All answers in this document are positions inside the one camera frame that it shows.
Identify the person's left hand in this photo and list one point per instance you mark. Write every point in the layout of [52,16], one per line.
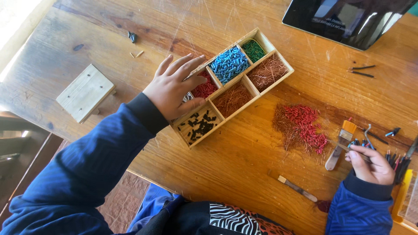
[168,91]

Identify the person's right hand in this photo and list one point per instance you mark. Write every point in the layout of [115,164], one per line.
[375,168]

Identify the person's right fingers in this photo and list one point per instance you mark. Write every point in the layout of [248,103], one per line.
[359,150]

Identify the thin metal tweezers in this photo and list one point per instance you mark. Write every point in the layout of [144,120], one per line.
[339,145]

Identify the wooden compartment tray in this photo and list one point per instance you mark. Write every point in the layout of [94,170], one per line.
[258,93]

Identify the large pile red tube pieces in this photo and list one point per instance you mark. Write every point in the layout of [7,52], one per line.
[305,127]

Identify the dark red round blob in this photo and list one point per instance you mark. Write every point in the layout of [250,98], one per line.
[324,206]

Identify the yellow framed clear box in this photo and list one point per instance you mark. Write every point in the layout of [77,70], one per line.
[406,199]

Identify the small metal spatula knife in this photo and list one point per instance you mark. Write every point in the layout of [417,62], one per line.
[295,186]

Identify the loose scattered copper strands heap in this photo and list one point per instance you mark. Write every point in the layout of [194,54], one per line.
[281,125]

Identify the heap of copper strands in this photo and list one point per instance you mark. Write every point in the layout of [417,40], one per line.
[232,99]
[267,72]

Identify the pile of green tube pieces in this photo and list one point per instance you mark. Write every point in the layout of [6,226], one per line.
[253,51]

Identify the teal object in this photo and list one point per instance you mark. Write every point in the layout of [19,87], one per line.
[413,9]

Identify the pile of blue tube pieces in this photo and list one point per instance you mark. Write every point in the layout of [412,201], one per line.
[228,64]

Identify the pile of black tube pieces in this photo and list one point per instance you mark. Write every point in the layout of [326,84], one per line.
[200,125]

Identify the person's zebra print jacket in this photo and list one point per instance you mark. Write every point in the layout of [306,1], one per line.
[212,218]

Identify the small pile red tube pieces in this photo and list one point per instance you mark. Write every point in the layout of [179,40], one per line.
[206,88]

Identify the pile of silver metal pieces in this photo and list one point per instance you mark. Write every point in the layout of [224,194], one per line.
[187,97]

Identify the black rubber scrap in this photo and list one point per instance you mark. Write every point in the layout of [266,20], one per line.
[132,37]

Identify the pale wooden block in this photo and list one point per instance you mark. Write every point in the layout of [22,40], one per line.
[85,93]

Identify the dark wooden bench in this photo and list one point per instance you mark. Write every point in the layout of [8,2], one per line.
[23,153]

